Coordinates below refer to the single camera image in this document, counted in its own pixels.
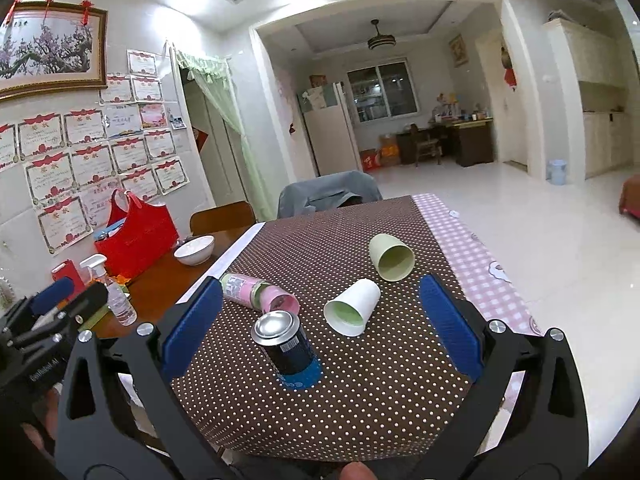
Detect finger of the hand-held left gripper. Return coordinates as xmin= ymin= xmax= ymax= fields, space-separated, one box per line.
xmin=27 ymin=277 xmax=75 ymax=316
xmin=55 ymin=282 xmax=110 ymax=333

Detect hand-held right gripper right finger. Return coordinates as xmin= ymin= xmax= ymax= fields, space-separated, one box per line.
xmin=415 ymin=273 xmax=591 ymax=480

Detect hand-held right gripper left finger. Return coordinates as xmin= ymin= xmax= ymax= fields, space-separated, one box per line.
xmin=54 ymin=276 xmax=241 ymax=480

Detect white paper cup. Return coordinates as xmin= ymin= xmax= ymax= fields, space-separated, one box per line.
xmin=323 ymin=278 xmax=382 ymax=336

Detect pink cylindrical cup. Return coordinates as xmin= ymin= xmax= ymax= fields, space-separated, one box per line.
xmin=220 ymin=272 xmax=301 ymax=318

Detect pale green cup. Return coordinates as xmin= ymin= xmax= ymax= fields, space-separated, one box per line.
xmin=368 ymin=234 xmax=416 ymax=281

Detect person's left hand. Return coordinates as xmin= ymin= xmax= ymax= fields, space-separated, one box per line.
xmin=20 ymin=387 xmax=65 ymax=458

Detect small red box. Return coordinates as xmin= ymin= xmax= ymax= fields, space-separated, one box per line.
xmin=51 ymin=259 xmax=86 ymax=293

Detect clear spray bottle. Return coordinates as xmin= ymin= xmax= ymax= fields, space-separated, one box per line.
xmin=80 ymin=254 xmax=138 ymax=326

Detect pink checked tablecloth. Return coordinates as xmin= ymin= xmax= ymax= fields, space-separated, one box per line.
xmin=412 ymin=192 xmax=543 ymax=411

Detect white bowl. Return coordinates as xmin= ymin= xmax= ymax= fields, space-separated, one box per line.
xmin=173 ymin=235 xmax=216 ymax=267

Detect red tote bag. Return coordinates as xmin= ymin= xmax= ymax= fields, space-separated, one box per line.
xmin=94 ymin=189 xmax=180 ymax=281

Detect blue and black can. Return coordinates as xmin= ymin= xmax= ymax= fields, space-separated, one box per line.
xmin=251 ymin=310 xmax=321 ymax=391

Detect brown polka-dot tablecloth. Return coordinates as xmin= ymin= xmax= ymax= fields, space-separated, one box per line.
xmin=167 ymin=195 xmax=501 ymax=461

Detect dark wooden chair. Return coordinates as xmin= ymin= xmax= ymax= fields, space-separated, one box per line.
xmin=410 ymin=122 xmax=443 ymax=166

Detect grey jacket on chair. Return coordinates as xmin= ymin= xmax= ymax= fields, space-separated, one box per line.
xmin=277 ymin=170 xmax=383 ymax=220

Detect dark wooden desk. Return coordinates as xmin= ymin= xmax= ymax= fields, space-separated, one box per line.
xmin=397 ymin=117 xmax=496 ymax=167

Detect orange and red carton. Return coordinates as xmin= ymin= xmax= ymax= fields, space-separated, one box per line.
xmin=379 ymin=134 xmax=401 ymax=167

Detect red brown furniture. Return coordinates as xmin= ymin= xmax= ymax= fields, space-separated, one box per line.
xmin=618 ymin=172 xmax=640 ymax=221

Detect white refrigerator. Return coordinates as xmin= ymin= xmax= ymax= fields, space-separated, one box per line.
xmin=297 ymin=81 xmax=363 ymax=177

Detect green door curtain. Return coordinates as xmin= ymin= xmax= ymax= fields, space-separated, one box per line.
xmin=175 ymin=50 xmax=266 ymax=223

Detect framed blossom painting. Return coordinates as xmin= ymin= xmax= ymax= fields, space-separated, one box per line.
xmin=0 ymin=1 xmax=109 ymax=102

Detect window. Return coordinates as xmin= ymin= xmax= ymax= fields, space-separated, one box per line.
xmin=346 ymin=60 xmax=419 ymax=125

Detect red hanging decoration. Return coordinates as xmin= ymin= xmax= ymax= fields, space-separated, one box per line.
xmin=501 ymin=45 xmax=518 ymax=91

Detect ceiling fan lamp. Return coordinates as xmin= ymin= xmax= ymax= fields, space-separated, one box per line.
xmin=366 ymin=19 xmax=397 ymax=52

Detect group of wall certificates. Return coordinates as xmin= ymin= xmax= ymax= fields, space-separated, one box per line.
xmin=0 ymin=49 xmax=191 ymax=257

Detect cream wall cabinets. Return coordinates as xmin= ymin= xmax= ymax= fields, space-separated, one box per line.
xmin=542 ymin=17 xmax=633 ymax=181

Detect small framed wall picture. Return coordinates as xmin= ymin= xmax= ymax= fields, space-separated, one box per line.
xmin=448 ymin=34 xmax=468 ymax=67

